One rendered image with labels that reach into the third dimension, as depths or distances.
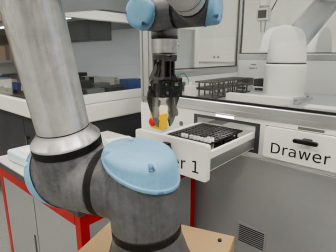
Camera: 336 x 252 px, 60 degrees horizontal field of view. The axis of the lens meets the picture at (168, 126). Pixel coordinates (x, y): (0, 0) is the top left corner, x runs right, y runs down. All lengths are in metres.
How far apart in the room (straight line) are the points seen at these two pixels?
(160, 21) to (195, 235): 0.48
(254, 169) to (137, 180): 0.79
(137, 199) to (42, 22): 0.27
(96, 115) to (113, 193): 1.28
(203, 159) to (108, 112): 1.01
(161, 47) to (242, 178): 0.62
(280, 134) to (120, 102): 1.04
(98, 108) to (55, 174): 1.23
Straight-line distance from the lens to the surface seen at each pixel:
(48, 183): 0.51
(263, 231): 1.24
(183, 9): 0.63
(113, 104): 1.76
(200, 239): 0.63
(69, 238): 1.01
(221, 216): 1.31
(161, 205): 0.44
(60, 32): 0.46
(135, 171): 0.41
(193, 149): 0.84
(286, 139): 1.05
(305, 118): 1.04
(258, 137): 1.11
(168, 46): 0.82
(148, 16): 0.71
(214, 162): 0.89
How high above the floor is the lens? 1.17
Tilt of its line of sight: 14 degrees down
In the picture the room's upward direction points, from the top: straight up
